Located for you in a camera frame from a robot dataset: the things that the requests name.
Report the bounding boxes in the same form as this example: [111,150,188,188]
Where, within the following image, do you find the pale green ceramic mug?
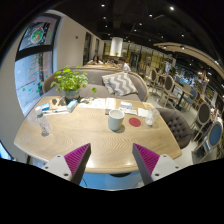
[108,109,125,131]

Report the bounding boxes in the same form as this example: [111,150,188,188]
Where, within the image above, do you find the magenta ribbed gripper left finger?
[64,143,91,185]

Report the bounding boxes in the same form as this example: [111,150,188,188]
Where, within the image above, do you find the grey back wooden chair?
[161,75,177,100]

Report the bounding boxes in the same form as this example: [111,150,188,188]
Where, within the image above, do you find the blue tissue pack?
[67,100,78,113]

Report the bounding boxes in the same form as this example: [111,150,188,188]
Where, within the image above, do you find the seated person in white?
[118,58,130,71]

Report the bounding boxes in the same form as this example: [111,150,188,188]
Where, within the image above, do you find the blue seat wooden chair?
[192,121,223,164]

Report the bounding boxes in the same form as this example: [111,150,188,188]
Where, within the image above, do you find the blue white card stack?
[119,101,137,115]

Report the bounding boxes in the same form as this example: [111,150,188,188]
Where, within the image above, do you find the dark grey tufted armchair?
[158,108,192,149]

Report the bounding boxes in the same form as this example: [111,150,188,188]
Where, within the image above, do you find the white round pillar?
[110,37,123,57]

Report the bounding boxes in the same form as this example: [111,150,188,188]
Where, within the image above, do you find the grey chevron pillow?
[102,72,138,96]

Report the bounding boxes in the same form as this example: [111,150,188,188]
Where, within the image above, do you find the wall poster with green logo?
[19,14,60,51]

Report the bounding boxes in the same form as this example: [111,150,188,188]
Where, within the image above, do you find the green potted plant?
[51,66,89,100]

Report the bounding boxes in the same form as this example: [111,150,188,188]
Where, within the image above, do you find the grey upholstered sofa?
[42,67,150,103]

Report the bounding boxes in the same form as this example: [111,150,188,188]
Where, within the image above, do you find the red round coaster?
[129,118,141,127]

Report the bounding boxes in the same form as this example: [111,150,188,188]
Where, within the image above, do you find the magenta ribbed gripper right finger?
[132,143,160,185]

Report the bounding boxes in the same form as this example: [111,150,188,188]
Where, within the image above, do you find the seated person dark hair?
[87,55,103,65]

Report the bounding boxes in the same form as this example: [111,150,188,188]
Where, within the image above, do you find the clear plastic water bottle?
[35,106,51,135]

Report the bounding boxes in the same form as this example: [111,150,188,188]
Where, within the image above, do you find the clear drinking glass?
[145,108,157,126]

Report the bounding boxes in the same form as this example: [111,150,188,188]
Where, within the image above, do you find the white paper menu sheets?
[78,97,116,109]

